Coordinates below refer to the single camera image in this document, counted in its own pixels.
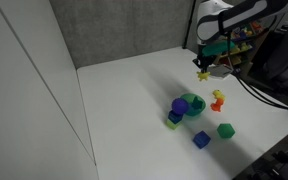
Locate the lime green cube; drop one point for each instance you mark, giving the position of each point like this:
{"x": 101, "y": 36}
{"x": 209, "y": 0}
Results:
{"x": 172, "y": 125}

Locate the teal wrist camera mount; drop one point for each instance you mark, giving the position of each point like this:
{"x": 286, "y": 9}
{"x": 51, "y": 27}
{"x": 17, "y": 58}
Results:
{"x": 219, "y": 47}

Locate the black tripod stand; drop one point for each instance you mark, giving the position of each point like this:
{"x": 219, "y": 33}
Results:
{"x": 189, "y": 26}

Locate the purple ball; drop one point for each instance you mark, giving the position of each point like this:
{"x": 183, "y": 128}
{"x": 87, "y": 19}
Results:
{"x": 180, "y": 106}

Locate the grey metal mounting plate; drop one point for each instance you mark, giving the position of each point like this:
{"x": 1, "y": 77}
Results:
{"x": 223, "y": 71}

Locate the small dark blue cube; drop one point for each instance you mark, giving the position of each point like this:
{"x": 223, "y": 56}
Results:
{"x": 174, "y": 117}

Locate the green bowl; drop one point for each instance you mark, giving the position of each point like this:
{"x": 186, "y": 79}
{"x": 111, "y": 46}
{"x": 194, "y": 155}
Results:
{"x": 188, "y": 100}

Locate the toy storage shelf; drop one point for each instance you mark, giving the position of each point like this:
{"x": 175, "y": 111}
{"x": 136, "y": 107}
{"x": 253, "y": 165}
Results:
{"x": 245, "y": 36}

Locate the yellow star toy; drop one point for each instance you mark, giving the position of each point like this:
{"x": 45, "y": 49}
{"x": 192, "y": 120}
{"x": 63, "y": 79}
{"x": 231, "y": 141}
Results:
{"x": 203, "y": 76}

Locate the black office chair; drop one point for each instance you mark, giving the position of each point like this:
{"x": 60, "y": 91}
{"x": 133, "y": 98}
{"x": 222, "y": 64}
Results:
{"x": 284, "y": 56}

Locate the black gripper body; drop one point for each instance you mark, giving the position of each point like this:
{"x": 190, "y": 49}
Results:
{"x": 205, "y": 60}

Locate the teal toy piece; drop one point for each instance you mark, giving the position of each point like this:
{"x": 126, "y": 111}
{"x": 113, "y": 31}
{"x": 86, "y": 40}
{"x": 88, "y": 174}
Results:
{"x": 198, "y": 104}

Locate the orange toy figure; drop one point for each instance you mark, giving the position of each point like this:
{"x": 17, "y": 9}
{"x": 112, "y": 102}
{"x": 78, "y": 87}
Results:
{"x": 216, "y": 106}

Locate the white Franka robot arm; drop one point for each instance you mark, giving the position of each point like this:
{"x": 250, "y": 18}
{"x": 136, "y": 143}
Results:
{"x": 217, "y": 20}

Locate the yellow duck toy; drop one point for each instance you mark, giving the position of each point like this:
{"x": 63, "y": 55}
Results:
{"x": 219, "y": 94}

